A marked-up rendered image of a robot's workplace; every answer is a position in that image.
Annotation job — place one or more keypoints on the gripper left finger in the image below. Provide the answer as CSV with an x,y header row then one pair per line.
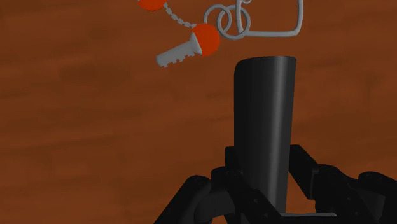
x,y
198,198

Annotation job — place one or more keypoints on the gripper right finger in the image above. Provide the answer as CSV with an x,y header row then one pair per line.
x,y
341,192

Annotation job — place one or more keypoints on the dark grey rounded bar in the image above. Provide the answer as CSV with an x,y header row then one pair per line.
x,y
263,124

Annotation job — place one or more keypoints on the grey keyring with orange keys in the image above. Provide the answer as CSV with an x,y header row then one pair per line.
x,y
208,38

